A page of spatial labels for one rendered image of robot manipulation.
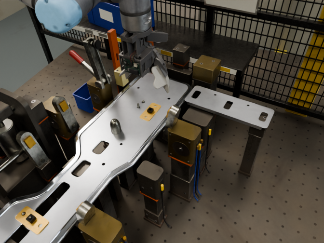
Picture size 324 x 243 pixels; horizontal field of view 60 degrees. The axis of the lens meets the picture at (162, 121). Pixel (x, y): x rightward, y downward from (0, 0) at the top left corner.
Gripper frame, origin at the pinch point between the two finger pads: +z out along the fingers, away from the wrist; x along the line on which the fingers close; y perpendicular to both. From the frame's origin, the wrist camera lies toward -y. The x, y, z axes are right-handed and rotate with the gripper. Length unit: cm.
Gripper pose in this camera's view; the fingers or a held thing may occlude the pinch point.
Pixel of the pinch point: (148, 84)
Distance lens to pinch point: 87.0
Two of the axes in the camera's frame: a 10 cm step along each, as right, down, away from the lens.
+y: -5.1, 6.3, -5.8
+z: 0.4, 7.0, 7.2
